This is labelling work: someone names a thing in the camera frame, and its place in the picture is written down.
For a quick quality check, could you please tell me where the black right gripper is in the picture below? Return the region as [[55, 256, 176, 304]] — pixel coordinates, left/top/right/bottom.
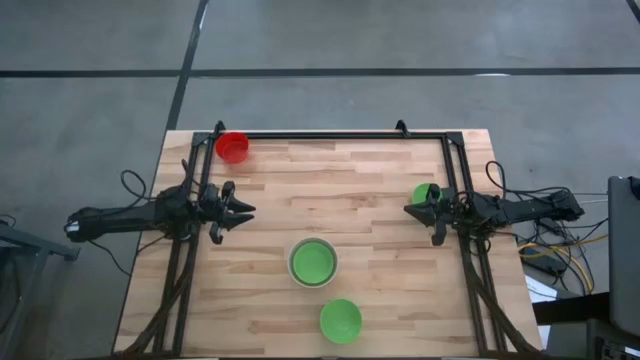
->
[[403, 183, 475, 247]]

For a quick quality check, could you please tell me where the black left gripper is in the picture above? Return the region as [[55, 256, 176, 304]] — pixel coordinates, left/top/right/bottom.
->
[[198, 180, 257, 245]]

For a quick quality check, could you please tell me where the white ribbed bowl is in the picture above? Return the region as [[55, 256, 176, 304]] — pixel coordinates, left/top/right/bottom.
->
[[287, 236, 340, 289]]

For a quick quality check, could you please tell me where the black shelf bar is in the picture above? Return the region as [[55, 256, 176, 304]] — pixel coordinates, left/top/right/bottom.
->
[[532, 292, 612, 326]]

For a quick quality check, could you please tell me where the black power brick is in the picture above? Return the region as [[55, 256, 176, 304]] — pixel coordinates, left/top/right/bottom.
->
[[522, 252, 567, 277]]

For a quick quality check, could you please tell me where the white paper sheet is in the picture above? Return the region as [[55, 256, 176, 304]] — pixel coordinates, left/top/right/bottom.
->
[[524, 275, 554, 304]]

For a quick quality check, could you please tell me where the grey monitor back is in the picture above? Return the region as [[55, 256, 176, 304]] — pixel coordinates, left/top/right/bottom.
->
[[607, 175, 640, 337]]

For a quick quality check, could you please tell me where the grey metal stand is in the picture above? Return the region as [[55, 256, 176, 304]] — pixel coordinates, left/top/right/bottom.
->
[[0, 223, 81, 360]]

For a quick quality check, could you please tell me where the black equipment case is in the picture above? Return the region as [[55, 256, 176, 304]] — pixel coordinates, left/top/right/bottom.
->
[[547, 318, 640, 360]]

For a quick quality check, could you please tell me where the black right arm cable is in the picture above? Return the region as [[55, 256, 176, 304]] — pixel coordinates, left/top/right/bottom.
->
[[484, 160, 569, 201]]

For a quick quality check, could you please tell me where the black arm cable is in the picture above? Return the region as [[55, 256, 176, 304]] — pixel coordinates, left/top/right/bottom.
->
[[484, 160, 569, 201], [120, 159, 192, 203]]

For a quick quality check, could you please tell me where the black aluminium table frame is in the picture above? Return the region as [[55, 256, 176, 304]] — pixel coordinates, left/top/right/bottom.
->
[[113, 130, 545, 360]]

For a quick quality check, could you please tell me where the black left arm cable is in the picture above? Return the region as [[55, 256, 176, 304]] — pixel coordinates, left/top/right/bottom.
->
[[120, 159, 192, 203]]

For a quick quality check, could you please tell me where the black floor cable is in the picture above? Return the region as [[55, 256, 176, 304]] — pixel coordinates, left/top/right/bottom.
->
[[88, 238, 133, 277]]

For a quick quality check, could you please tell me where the yellow cable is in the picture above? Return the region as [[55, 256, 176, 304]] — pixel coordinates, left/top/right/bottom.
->
[[517, 233, 609, 294]]

